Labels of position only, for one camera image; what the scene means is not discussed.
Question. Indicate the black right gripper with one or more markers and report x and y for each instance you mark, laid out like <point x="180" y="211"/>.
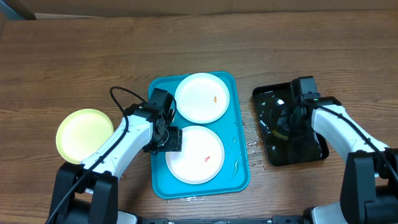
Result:
<point x="286" y="125"/>

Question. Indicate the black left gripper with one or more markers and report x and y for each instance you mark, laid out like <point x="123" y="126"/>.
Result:
<point x="175" y="143"/>

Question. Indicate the white plate with red stain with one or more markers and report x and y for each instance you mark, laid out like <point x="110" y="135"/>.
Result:
<point x="201" y="157"/>

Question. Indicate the yellow-green plate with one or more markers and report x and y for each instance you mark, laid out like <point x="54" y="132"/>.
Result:
<point x="82" y="133"/>

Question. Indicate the yellow-green sponge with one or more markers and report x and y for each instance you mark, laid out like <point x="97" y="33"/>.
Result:
<point x="282" y="135"/>

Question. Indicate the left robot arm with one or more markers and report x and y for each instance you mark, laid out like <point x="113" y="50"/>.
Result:
<point x="88" y="192"/>

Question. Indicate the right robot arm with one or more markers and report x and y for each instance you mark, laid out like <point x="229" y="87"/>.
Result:
<point x="369" y="188"/>

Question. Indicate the black water tray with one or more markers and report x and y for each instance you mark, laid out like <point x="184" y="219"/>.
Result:
<point x="305" y="148"/>

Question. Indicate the teal plastic tray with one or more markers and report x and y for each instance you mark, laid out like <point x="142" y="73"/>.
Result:
<point x="234" y="175"/>

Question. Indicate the white plate far side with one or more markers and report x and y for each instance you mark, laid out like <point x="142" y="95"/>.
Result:
<point x="202" y="98"/>

